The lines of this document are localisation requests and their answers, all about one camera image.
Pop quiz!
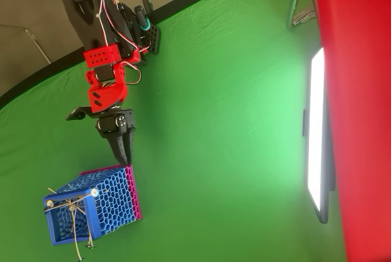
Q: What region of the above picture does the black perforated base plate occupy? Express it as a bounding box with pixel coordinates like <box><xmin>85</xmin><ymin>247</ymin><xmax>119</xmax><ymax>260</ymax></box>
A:
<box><xmin>139</xmin><ymin>24</ymin><xmax>163</xmax><ymax>56</ymax></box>

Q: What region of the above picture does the blue and magenta mesh basket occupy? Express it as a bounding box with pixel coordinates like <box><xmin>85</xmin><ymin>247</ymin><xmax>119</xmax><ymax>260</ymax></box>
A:
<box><xmin>42</xmin><ymin>164</ymin><xmax>144</xmax><ymax>247</ymax></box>

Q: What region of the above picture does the green table cloth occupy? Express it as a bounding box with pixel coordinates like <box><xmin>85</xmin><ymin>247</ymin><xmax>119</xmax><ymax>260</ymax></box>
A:
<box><xmin>0</xmin><ymin>0</ymin><xmax>348</xmax><ymax>262</ymax></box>

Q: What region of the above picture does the white red servo cable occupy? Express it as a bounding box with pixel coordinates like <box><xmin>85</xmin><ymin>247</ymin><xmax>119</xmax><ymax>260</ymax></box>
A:
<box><xmin>91</xmin><ymin>0</ymin><xmax>144</xmax><ymax>54</ymax></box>
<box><xmin>120</xmin><ymin>61</ymin><xmax>142</xmax><ymax>86</ymax></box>

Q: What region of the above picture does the red foreground bar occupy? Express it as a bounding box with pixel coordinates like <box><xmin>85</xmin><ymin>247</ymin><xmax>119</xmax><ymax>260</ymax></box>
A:
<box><xmin>311</xmin><ymin>0</ymin><xmax>391</xmax><ymax>262</ymax></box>

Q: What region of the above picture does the black flat light panel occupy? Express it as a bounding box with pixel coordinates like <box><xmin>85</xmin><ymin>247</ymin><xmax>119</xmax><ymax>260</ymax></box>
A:
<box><xmin>302</xmin><ymin>46</ymin><xmax>337</xmax><ymax>225</ymax></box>

